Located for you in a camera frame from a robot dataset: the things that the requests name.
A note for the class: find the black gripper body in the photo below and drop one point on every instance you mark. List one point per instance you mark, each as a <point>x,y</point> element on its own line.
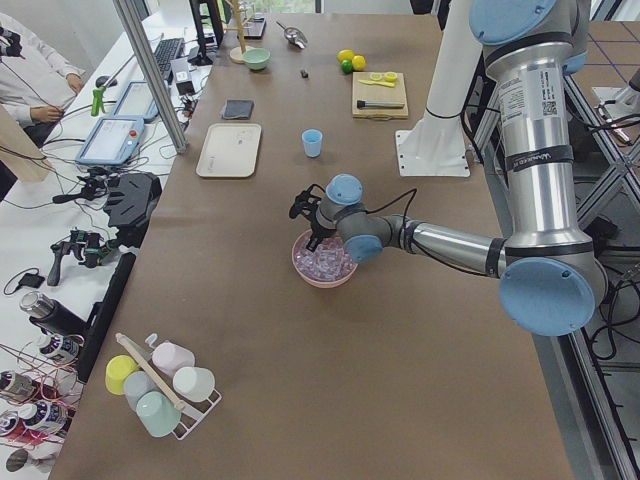
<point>318,228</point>

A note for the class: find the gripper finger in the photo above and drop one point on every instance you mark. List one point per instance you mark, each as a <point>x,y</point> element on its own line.
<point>312,244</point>

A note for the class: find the clear ice cubes pile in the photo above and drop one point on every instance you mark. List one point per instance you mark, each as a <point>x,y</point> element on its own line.
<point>329,262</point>

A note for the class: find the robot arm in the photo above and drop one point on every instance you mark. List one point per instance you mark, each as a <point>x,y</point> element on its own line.
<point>550,279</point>

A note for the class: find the blue plastic cup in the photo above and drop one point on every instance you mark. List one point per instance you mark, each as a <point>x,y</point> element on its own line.
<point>312,142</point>

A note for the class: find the steel ice scoop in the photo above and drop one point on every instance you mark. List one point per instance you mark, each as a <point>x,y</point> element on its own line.
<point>294,36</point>

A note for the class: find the pink upturned cup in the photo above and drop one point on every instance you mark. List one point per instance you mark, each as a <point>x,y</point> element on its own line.
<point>169,357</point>

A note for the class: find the white upturned cup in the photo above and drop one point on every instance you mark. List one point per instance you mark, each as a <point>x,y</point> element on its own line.
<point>194,383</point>

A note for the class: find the grey upturned cup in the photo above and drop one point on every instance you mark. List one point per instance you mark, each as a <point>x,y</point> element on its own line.
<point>136,385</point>

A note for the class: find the mint upturned cup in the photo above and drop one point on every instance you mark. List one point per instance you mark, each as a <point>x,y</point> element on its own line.
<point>158,414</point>

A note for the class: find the yellow upturned cup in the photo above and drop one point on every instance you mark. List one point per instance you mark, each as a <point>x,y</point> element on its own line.
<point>118,369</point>

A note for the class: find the pink bowl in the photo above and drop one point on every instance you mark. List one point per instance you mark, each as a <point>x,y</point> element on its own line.
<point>303,238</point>

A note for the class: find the cream rabbit tray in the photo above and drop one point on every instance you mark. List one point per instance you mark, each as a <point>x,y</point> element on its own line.
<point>229,150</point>

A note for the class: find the steel muddler black tip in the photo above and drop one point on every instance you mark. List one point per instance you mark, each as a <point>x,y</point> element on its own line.
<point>364,104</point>

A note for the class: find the grey folded cloth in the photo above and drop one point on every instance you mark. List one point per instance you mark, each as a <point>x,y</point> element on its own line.
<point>237,109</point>

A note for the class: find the green lime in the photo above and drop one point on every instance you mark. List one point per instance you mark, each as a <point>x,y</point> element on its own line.
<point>346,66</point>

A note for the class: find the yellow plastic knife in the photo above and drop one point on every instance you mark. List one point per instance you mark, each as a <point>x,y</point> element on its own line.
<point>385,84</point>

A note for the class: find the lower whole lemon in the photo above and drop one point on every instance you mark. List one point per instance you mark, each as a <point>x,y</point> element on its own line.
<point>358,63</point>

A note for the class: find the whole lemon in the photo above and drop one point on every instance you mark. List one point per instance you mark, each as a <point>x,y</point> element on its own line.
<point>345,55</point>
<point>358,63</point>

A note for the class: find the upper lemon slice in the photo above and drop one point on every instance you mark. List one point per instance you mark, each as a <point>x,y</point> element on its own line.
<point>390,76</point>

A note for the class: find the mint green bowl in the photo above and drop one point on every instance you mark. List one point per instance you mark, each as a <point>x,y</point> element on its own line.
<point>256,59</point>

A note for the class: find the upper whole lemon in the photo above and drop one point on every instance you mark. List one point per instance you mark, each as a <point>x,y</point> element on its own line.
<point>345,55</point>

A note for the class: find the wooden glass stand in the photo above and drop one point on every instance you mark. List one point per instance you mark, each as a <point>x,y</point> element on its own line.
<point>236,24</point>

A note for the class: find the black folded stand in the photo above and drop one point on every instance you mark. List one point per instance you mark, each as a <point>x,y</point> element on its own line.
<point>130,202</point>

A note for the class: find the black tray with glasses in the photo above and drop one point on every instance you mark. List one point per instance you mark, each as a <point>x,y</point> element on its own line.
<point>254,29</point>

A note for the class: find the black monitor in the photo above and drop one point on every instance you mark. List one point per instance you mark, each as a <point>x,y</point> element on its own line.
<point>209,31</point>

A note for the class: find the far teach pendant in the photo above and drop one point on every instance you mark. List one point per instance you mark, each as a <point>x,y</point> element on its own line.
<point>136,100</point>

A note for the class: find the teach pendant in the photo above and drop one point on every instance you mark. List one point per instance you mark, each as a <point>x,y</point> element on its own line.
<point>136,100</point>
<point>112,141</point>

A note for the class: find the near teach pendant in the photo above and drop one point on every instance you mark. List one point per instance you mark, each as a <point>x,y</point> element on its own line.
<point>112,141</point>

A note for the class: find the black keyboard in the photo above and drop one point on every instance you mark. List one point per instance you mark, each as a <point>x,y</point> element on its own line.
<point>165,52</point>

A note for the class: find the black long case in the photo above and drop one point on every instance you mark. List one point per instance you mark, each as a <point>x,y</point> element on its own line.
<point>101,317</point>

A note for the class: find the black hand-held gripper device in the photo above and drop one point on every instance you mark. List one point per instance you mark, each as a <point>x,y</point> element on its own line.
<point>85,246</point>

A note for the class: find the drink bottle white cap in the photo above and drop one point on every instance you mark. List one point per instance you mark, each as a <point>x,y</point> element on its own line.
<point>58,348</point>

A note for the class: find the black thermos bottle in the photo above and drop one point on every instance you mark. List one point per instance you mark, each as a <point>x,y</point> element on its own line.
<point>50,315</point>

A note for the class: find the seated person white shirt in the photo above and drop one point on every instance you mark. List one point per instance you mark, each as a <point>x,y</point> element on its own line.
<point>37,86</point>

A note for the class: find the white wire cup rack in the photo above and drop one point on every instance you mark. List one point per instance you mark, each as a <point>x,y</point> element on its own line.
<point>192,413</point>

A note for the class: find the green handled tool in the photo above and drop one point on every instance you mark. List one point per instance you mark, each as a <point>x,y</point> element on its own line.
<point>98,106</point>

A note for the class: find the aluminium frame post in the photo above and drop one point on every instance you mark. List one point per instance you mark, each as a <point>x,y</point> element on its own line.
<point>136,34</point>

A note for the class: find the copper wire bottle rack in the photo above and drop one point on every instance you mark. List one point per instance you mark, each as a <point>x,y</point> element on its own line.
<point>28,361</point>

